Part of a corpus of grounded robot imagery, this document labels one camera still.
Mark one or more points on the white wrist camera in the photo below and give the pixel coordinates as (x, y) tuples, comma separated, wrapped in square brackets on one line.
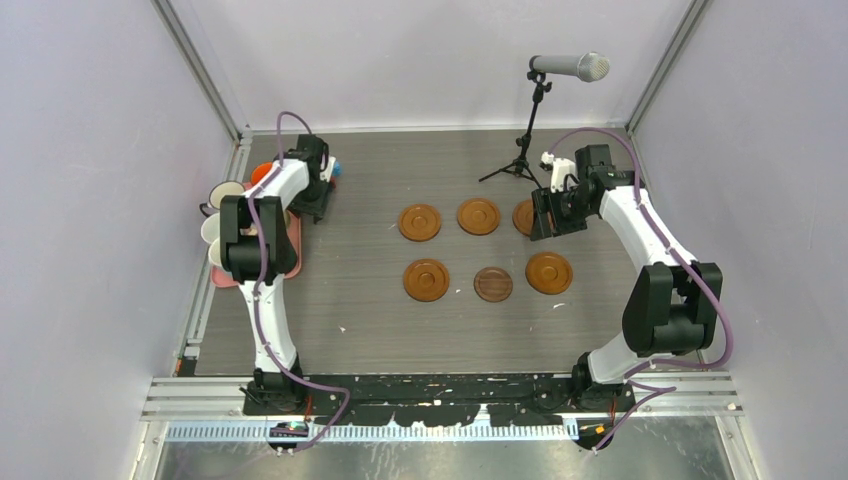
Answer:
[(325, 173), (563, 172)]

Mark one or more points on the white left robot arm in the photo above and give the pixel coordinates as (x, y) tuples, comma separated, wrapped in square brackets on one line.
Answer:
[(265, 265)]

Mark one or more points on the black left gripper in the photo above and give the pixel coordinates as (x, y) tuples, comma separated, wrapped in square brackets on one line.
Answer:
[(315, 209)]

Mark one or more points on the black microphone tripod stand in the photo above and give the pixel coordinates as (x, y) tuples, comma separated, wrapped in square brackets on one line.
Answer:
[(519, 167)]

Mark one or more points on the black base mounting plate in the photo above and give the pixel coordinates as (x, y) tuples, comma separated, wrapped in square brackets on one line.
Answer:
[(433, 400)]

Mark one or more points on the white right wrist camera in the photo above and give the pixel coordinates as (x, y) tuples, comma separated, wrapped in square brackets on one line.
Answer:
[(563, 172)]

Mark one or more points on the pink plastic tray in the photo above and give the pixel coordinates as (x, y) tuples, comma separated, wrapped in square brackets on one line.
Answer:
[(242, 234)]

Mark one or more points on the dark walnut wooden coaster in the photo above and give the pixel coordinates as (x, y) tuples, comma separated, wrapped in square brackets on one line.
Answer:
[(493, 284)]

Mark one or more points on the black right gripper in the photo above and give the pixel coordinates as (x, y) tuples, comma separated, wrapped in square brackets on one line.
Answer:
[(541, 226)]

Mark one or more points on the white mug dark rim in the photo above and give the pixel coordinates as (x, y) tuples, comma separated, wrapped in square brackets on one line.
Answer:
[(215, 197)]

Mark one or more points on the grey microphone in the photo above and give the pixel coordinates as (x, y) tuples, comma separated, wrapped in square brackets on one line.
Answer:
[(589, 67)]

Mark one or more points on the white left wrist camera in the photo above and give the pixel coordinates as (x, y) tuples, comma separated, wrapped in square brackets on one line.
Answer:
[(325, 173)]

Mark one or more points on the light blue mug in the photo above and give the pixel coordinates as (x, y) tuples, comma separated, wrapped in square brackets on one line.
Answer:
[(214, 253)]

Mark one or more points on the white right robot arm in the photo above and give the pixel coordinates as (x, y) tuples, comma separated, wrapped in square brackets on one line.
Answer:
[(671, 310)]

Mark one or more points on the orange translucent cup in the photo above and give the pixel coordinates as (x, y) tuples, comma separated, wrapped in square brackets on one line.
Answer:
[(260, 172)]

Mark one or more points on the colourful toy block stack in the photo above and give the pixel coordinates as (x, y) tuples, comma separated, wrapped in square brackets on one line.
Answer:
[(336, 168)]

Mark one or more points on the light brown wooden coaster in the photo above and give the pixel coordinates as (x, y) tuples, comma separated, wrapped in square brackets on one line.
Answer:
[(426, 280)]

